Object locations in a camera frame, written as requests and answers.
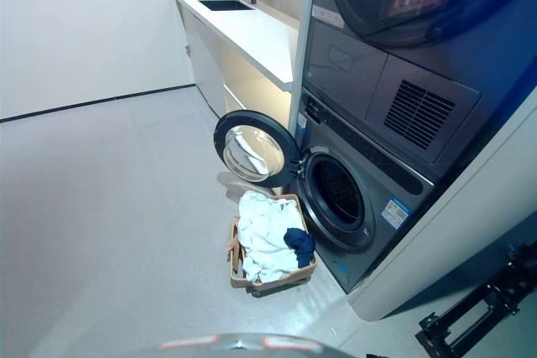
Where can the dark blue garment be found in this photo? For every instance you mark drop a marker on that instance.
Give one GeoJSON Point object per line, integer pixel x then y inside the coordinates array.
{"type": "Point", "coordinates": [300, 242]}

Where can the round washing machine door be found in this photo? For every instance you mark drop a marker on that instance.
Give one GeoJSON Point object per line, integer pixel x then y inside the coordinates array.
{"type": "Point", "coordinates": [251, 148]}

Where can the white clothes pile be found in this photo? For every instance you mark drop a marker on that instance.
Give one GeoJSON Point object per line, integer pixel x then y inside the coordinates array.
{"type": "Point", "coordinates": [264, 232]}

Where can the grey front-load washing machine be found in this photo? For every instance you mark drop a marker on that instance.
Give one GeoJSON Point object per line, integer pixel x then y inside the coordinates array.
{"type": "Point", "coordinates": [377, 190]}

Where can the woven brown laundry basket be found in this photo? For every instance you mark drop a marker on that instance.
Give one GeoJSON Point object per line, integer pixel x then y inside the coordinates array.
{"type": "Point", "coordinates": [293, 277]}

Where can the white counter cabinet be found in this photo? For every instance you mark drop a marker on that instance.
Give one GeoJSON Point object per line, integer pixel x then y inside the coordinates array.
{"type": "Point", "coordinates": [247, 35]}

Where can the grey stacked tumble dryer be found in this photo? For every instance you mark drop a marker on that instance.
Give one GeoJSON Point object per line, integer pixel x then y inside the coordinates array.
{"type": "Point", "coordinates": [356, 60]}

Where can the energy label sticker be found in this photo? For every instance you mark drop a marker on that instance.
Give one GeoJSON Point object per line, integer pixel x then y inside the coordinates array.
{"type": "Point", "coordinates": [396, 211]}

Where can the dark recessed sink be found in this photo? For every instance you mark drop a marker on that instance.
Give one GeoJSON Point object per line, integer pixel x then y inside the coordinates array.
{"type": "Point", "coordinates": [224, 5]}

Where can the grey robot torso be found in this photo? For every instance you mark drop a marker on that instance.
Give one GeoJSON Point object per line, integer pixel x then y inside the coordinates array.
{"type": "Point", "coordinates": [235, 347]}

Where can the black metal stand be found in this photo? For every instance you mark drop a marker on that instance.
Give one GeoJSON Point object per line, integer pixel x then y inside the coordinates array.
{"type": "Point", "coordinates": [470, 316]}

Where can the white appliance enclosure cabinet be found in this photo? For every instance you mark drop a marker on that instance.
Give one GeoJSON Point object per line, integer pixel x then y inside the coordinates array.
{"type": "Point", "coordinates": [461, 249]}

